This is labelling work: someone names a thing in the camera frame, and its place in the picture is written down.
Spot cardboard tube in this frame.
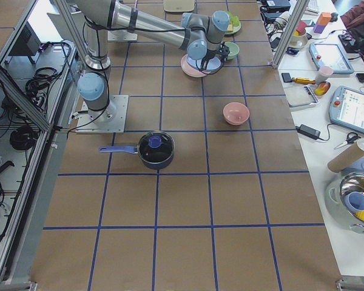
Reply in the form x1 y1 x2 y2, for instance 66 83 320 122
327 138 364 173

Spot blue plate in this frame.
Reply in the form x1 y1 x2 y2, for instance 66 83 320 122
187 56 221 73

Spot grey pot with handles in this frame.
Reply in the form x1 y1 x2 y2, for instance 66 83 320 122
324 179 351 230

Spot black power adapter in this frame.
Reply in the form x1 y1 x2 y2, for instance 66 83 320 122
295 124 320 140

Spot toy mango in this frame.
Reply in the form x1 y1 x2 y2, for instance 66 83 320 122
314 81 331 96

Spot scissors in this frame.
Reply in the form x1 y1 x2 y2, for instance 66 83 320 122
334 132 360 150

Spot aluminium frame post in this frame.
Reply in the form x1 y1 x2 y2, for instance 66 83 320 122
272 0 308 69

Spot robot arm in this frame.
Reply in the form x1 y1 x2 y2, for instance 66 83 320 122
56 1 231 124

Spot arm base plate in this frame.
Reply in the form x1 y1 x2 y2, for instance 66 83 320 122
107 30 138 42
75 95 129 134

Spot blue saucepan with lid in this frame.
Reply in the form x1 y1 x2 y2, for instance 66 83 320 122
99 130 175 170

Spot green plate with food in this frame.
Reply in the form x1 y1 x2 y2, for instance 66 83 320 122
225 12 241 35

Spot far teach pendant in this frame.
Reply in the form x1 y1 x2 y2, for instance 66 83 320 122
308 43 354 75

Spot white bowl with fruit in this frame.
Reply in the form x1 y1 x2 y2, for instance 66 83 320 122
289 21 308 49

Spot pink bowl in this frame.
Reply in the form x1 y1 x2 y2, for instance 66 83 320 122
223 102 250 125

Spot green bowl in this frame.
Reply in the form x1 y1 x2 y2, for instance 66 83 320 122
224 42 240 61

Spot teach pendant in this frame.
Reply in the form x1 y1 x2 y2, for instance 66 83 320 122
329 86 364 134
308 43 354 75

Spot coloured toy blocks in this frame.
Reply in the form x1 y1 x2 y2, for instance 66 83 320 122
312 12 332 34

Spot white cup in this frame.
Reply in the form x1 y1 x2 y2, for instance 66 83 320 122
315 65 334 85

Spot blue cup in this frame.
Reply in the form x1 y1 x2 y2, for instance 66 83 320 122
344 192 364 213

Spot pink plate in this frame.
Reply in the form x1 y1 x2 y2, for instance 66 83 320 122
180 55 206 78

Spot yellow screwdriver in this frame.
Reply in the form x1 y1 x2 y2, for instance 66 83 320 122
292 78 315 85

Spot near teach pendant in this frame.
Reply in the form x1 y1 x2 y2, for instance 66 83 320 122
329 86 364 134

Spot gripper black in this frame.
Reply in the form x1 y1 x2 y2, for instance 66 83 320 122
203 42 228 68

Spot kitchen scale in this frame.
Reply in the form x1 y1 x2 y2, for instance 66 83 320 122
284 85 319 110

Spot steel mixing bowl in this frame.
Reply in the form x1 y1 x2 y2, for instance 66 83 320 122
339 172 364 234

